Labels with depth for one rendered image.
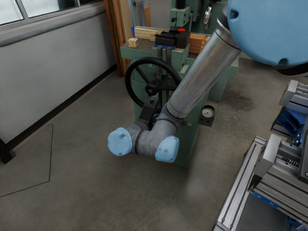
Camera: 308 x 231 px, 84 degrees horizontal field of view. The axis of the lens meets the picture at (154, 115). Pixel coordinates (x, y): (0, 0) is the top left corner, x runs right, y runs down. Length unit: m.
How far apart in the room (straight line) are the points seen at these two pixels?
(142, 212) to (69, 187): 0.57
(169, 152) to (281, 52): 0.32
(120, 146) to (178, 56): 0.47
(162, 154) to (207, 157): 1.12
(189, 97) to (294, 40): 0.29
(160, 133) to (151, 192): 0.91
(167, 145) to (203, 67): 0.21
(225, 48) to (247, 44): 0.17
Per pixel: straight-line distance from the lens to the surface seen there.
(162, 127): 0.49
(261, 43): 0.23
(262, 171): 0.70
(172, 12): 0.96
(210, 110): 0.91
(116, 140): 0.48
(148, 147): 0.46
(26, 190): 1.65
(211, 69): 0.42
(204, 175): 1.46
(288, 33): 0.23
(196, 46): 0.92
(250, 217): 1.19
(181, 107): 0.49
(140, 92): 1.08
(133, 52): 0.97
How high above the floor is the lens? 1.23
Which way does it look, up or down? 42 degrees down
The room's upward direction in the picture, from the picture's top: straight up
